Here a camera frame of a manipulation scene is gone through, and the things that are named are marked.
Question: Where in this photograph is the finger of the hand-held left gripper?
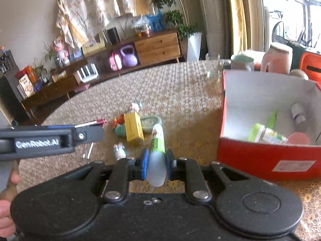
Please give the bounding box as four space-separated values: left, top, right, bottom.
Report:
74 125 105 145

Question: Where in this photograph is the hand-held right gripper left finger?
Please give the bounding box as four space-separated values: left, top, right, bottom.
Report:
75 149 151 203

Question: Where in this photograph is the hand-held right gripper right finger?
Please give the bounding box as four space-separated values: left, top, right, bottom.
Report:
165 149 242 204

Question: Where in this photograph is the white tube green label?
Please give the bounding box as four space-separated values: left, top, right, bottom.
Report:
147 124 166 187

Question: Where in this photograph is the white rabbit figurine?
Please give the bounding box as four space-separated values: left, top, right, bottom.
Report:
113 142 127 160

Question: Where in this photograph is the orange small toy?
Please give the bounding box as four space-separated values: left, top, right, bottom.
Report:
113 115 125 129

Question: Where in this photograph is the yellow small box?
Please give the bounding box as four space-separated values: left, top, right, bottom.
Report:
124 111 145 143

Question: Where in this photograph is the green oval tin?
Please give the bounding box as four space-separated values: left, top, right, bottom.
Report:
140 115 163 133

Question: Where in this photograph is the pink pig figurine blue hat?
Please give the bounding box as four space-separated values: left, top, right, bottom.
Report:
128 101 142 114

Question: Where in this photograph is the red cardboard box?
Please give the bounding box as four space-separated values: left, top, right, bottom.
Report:
217 70 321 181

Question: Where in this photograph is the lime green marker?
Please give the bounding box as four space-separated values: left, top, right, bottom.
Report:
266 110 278 129

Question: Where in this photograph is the pink heart-shaped dish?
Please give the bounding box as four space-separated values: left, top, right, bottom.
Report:
286 132 311 145

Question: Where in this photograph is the silver white tube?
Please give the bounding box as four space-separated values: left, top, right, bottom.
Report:
290 102 308 132

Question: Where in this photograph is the person's left hand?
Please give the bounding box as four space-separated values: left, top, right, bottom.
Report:
0 171 21 237

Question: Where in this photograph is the printed snack box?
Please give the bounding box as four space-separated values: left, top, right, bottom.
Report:
18 75 36 99

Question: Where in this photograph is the white router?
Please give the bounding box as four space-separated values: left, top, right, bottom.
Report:
76 64 98 83

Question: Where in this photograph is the black tall appliance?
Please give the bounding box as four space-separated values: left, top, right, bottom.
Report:
0 50 31 124

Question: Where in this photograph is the orange box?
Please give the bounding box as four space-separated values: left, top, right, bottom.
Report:
15 66 35 81

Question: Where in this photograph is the pink toy case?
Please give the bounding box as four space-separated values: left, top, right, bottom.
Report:
108 52 123 71

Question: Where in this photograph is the purple kettlebell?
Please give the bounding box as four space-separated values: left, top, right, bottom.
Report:
120 44 139 68

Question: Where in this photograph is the small plant in vase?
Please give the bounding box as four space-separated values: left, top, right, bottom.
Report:
43 42 59 67

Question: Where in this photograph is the pink doll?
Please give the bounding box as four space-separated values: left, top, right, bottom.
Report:
52 36 70 61

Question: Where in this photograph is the framed picture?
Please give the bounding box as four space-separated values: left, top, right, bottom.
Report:
82 31 106 56

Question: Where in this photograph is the black speaker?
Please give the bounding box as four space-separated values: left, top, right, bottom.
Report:
107 27 120 45

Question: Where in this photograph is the clear drinking glass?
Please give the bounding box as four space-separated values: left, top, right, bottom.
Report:
205 53 221 79

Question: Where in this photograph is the wooden tv cabinet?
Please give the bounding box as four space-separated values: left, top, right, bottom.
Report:
19 29 184 119

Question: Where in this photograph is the clear plastic bag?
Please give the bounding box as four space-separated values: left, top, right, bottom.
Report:
131 15 152 37

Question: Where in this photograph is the mint green mug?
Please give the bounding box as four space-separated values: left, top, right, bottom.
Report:
230 54 255 72

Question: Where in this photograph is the floral cream sheet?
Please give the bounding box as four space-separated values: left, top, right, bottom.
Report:
56 0 151 49

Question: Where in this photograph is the pink white jug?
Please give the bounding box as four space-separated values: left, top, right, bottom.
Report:
260 42 294 75

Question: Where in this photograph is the green potted plant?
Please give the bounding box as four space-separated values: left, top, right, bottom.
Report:
150 0 201 40

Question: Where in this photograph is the white standing air conditioner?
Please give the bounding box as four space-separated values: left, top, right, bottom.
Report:
195 0 227 61

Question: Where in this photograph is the beige round object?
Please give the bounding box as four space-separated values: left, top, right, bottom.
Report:
288 69 309 81

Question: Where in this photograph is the yellow curtain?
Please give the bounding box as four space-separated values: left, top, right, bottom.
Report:
224 0 252 61

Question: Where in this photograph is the orange green container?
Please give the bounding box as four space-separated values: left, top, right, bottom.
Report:
292 38 321 86

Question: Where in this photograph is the washing machine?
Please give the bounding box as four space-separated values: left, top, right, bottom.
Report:
272 9 314 46

